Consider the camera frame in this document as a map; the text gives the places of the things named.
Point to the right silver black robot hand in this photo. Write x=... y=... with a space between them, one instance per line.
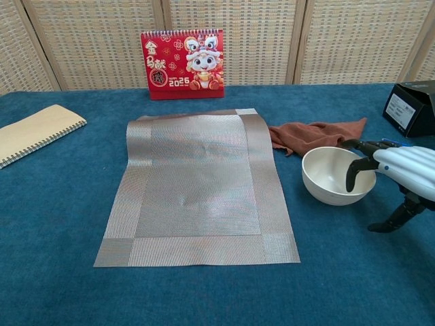
x=408 y=166

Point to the cream round bowl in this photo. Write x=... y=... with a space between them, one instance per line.
x=326 y=180

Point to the grey woven placemat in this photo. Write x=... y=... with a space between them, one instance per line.
x=197 y=190

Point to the black cardboard box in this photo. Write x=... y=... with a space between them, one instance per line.
x=413 y=108

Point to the brown cloth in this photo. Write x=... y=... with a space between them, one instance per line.
x=316 y=134

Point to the red desk calendar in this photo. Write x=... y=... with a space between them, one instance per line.
x=183 y=64

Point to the woven bamboo folding screen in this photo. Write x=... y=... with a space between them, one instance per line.
x=102 y=40

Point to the blue felt table cover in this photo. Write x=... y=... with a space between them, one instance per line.
x=51 y=237

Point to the kraft spiral notebook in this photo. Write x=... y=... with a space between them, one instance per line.
x=37 y=132

